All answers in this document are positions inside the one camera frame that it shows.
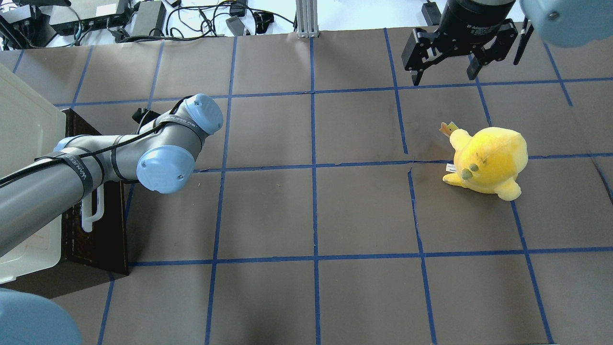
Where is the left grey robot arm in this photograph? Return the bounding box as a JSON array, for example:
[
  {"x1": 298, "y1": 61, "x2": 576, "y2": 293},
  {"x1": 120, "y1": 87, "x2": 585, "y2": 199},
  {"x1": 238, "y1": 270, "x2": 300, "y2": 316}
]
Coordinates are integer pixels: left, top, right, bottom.
[{"x1": 0, "y1": 94, "x2": 224, "y2": 345}]

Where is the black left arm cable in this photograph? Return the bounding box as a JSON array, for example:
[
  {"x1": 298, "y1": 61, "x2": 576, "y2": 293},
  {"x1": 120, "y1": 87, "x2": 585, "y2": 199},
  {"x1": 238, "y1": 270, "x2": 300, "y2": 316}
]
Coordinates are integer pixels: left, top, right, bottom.
[{"x1": 0, "y1": 96, "x2": 192, "y2": 187}]

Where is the black network switch box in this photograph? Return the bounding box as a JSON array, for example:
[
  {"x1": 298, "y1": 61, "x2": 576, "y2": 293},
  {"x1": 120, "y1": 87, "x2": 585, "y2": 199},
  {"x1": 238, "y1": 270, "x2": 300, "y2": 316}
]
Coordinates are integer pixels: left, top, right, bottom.
[{"x1": 49, "y1": 0, "x2": 132, "y2": 36}]

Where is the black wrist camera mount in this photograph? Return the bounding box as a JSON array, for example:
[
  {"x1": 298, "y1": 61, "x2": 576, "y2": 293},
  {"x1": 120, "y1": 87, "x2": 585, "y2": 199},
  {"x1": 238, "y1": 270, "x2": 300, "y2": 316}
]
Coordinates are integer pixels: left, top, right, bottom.
[{"x1": 131, "y1": 108, "x2": 160, "y2": 135}]

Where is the aluminium frame post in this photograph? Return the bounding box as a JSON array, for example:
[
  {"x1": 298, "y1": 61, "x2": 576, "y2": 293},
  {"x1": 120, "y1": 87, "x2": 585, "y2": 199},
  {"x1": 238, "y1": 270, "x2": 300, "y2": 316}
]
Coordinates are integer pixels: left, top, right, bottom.
[{"x1": 295, "y1": 0, "x2": 320, "y2": 38}]

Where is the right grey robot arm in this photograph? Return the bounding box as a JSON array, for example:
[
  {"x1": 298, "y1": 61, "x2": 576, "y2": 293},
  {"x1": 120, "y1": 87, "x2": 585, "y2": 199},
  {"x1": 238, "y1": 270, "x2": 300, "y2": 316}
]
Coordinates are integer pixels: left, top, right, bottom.
[{"x1": 401, "y1": 0, "x2": 613, "y2": 86}]

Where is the white drawer handle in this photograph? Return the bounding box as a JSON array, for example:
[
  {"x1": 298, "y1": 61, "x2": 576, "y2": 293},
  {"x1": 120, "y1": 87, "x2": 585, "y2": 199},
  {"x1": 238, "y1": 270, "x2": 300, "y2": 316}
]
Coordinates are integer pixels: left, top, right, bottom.
[{"x1": 81, "y1": 185, "x2": 105, "y2": 233}]

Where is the cream plastic storage box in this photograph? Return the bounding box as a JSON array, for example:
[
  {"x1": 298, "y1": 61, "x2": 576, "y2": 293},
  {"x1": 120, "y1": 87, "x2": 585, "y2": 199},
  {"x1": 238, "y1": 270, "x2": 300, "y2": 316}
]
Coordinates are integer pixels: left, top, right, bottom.
[{"x1": 0, "y1": 66, "x2": 66, "y2": 284}]

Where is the black power adapter brick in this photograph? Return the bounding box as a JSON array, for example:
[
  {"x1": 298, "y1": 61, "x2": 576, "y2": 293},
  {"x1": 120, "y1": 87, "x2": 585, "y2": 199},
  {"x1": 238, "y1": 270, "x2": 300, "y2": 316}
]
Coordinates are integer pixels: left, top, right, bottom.
[{"x1": 131, "y1": 0, "x2": 166, "y2": 36}]

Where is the dark brown wooden drawer cabinet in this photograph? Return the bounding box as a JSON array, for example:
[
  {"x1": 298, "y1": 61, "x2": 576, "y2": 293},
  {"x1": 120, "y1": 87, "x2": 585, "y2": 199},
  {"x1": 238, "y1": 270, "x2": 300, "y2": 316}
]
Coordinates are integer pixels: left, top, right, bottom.
[{"x1": 0, "y1": 108, "x2": 130, "y2": 300}]

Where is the yellow plush dinosaur toy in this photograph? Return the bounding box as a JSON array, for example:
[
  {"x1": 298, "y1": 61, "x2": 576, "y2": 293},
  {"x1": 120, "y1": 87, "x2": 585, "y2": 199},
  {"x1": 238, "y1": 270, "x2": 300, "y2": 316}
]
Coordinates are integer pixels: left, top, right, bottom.
[{"x1": 440, "y1": 122, "x2": 528, "y2": 201}]

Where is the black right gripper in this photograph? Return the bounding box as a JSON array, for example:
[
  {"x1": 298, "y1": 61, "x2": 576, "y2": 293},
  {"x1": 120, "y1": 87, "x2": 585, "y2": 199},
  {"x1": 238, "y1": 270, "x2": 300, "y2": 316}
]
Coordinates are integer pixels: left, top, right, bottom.
[{"x1": 401, "y1": 0, "x2": 518, "y2": 86}]

